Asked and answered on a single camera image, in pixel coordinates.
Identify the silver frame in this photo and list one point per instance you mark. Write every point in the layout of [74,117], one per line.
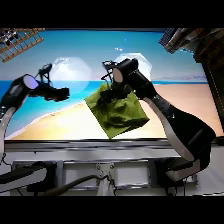
[133,151]

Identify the brown wooden lattice rack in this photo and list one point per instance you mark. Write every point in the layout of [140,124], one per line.
[20,45]

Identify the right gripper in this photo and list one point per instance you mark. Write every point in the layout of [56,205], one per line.
[115,93]

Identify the green garment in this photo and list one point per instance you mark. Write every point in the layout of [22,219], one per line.
[120,115]

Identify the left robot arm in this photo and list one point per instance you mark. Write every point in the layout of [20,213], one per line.
[15,91]

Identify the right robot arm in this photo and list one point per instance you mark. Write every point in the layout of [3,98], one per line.
[180,126]

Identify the row of hanging clothes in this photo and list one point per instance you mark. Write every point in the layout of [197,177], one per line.
[175,38]

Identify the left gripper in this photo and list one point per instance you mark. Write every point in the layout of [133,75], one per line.
[56,94]

